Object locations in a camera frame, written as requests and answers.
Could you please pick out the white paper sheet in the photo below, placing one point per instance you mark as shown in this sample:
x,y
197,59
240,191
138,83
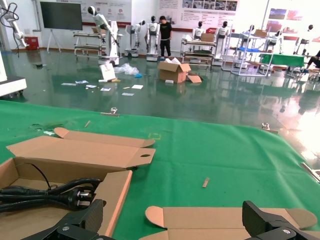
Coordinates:
x,y
137,86

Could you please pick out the green table cloth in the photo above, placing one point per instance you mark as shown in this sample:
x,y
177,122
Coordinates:
x,y
225,155

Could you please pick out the leaning white humanoid robot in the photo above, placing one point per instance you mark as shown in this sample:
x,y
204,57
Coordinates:
x,y
102,21

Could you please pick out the red wall cabinet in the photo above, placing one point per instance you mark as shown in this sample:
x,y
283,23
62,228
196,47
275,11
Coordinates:
x,y
31,43

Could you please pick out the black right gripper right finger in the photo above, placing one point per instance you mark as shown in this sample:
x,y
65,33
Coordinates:
x,y
265,225

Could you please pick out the loose cardboard flap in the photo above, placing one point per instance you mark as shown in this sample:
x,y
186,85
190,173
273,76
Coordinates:
x,y
195,78

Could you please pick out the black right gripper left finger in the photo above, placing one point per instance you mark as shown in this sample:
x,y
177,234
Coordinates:
x,y
82,222

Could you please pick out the seated person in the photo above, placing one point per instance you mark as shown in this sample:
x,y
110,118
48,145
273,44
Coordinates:
x,y
315,60

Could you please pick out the large open cardboard box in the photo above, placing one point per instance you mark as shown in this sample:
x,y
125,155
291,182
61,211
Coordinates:
x,y
175,73

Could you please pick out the green covered table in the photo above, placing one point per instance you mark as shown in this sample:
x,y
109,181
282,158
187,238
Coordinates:
x,y
282,60

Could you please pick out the small cardboard box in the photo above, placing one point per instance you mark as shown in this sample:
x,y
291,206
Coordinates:
x,y
207,37
260,33

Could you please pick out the clear plastic bag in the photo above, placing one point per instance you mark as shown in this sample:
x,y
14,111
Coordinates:
x,y
127,68

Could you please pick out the cardboard box with round holes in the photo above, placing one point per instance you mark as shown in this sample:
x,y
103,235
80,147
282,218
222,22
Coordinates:
x,y
75,150

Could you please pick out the white paper bag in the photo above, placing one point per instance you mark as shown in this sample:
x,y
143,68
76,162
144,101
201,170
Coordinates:
x,y
107,72

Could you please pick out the white metal rack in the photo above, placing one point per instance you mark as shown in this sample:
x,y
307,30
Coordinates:
x,y
87,37
241,50
197,45

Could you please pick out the metal binder clip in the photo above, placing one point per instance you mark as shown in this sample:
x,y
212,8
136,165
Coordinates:
x,y
266,126
113,111

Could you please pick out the small cardboard strip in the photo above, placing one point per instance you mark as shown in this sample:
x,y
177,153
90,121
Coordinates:
x,y
205,182
87,123

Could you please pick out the white torn tape scraps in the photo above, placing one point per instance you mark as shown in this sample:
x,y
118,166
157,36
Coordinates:
x,y
47,132

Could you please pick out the person in black shirt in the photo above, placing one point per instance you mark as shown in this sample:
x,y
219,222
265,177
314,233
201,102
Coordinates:
x,y
165,30

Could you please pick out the white info wall board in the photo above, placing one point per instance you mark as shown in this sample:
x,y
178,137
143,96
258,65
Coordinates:
x,y
200,15

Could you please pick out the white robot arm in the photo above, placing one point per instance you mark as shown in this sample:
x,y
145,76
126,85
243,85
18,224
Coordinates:
x,y
16,30

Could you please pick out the white wheeled cart base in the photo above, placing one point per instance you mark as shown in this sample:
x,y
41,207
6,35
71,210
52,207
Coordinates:
x,y
11,86

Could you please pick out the black display on stand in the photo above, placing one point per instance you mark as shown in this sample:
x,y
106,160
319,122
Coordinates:
x,y
61,15

